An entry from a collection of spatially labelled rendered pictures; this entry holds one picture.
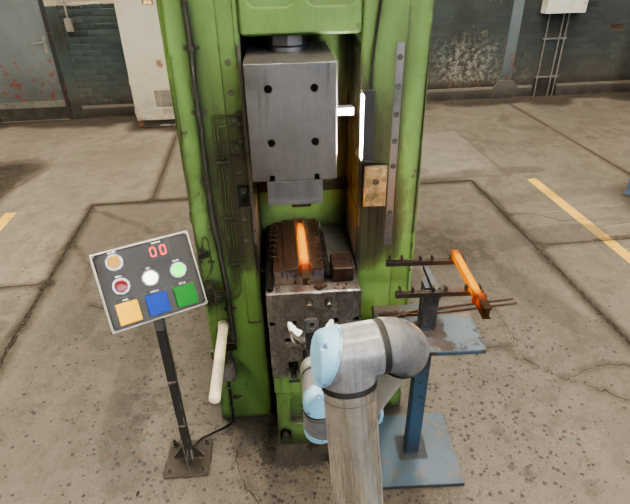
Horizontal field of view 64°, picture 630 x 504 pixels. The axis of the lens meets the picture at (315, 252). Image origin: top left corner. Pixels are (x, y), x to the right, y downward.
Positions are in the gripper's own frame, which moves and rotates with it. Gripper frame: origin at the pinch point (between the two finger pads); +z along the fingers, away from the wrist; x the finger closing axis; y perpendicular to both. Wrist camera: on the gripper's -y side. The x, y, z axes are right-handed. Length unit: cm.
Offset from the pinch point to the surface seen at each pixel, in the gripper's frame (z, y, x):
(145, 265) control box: 19, -13, -56
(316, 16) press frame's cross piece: 47, -88, 7
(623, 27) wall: 651, 4, 519
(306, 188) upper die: 32.9, -33.3, 1.8
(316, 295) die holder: 26.9, 10.1, 4.2
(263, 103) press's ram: 33, -64, -11
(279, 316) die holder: 27.0, 19.4, -10.9
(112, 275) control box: 14, -13, -67
